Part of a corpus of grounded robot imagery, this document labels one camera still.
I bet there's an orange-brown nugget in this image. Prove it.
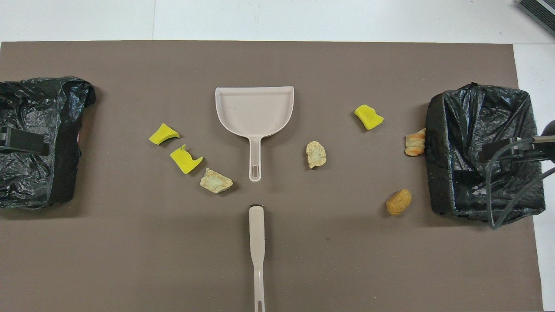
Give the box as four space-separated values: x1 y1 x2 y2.
386 189 412 216

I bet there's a curved yellow sponge piece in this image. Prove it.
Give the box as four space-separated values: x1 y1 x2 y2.
149 123 180 145

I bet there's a notched yellow sponge piece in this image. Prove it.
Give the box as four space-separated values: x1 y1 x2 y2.
170 144 204 175

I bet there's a pale yellowish bread lump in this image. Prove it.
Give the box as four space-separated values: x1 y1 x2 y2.
306 141 327 169

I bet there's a beige crusty bread chunk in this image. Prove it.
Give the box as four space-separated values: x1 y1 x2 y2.
200 168 233 194

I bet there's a beige plastic dustpan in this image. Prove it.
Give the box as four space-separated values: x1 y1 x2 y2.
215 86 294 182

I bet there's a beige hand brush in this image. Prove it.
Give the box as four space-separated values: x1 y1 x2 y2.
248 204 266 312

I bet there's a bin lined with black bag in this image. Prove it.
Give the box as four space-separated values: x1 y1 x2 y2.
425 82 546 227
0 76 96 210

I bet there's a layered croissant piece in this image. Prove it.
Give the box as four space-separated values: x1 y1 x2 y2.
405 128 427 156

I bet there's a chunky yellow sponge piece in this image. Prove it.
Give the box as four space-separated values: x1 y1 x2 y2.
354 104 385 130

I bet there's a dark ribbed device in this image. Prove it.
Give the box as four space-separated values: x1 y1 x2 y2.
517 0 555 36

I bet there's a brown table mat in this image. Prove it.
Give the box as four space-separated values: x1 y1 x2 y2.
0 41 545 312

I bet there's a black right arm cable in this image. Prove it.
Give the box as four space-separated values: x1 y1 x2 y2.
485 137 555 230

